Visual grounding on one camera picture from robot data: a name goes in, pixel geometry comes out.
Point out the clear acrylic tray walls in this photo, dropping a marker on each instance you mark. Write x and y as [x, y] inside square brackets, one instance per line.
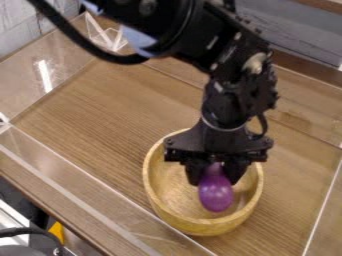
[84, 118]

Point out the black device with yellow label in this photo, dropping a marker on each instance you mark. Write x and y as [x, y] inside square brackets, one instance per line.
[29, 249]

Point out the brown wooden bowl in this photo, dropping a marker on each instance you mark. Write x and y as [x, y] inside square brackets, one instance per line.
[173, 198]

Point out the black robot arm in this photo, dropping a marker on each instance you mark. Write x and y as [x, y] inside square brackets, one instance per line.
[201, 33]

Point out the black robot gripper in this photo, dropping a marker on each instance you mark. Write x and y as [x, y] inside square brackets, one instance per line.
[199, 144]

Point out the purple toy eggplant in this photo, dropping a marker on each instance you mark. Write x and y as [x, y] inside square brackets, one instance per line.
[215, 189]

